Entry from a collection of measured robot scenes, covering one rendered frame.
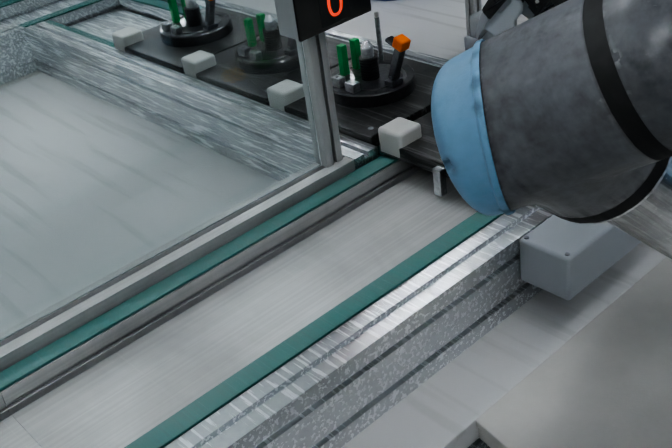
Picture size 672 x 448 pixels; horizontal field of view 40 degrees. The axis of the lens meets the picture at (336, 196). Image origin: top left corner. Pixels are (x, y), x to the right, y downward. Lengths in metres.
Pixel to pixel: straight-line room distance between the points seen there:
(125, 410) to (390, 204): 0.46
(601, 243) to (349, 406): 0.35
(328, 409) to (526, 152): 0.44
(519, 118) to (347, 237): 0.64
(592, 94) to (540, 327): 0.59
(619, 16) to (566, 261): 0.53
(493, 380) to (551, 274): 0.14
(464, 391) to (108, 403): 0.38
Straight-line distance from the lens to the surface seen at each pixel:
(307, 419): 0.93
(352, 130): 1.34
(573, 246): 1.07
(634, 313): 1.14
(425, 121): 1.34
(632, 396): 1.03
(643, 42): 0.55
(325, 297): 1.09
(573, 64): 0.56
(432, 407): 1.02
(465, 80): 0.60
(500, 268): 1.08
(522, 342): 1.09
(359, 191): 1.26
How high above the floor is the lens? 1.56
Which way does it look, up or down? 30 degrees down
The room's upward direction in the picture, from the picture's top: 9 degrees counter-clockwise
